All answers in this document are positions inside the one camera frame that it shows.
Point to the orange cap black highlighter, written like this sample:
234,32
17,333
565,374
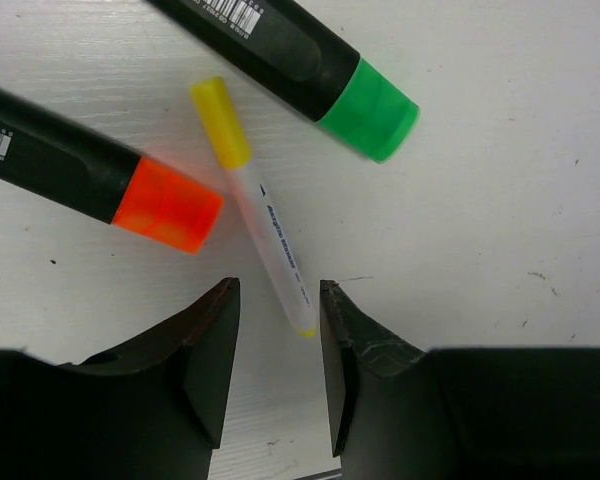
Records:
53,157

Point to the white acrylic marker yellow cap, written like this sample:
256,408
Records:
233,151

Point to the green cap black highlighter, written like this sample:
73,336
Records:
288,51

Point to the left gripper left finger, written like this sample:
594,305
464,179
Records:
152,407

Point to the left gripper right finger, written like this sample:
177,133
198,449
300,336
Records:
398,412

